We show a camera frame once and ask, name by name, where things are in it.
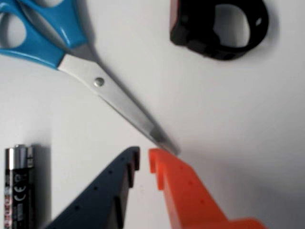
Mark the black silver AA battery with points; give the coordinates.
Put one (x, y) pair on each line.
(19, 190)

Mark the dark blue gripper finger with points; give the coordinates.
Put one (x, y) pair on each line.
(100, 198)

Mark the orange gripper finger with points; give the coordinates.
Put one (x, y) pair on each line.
(188, 200)

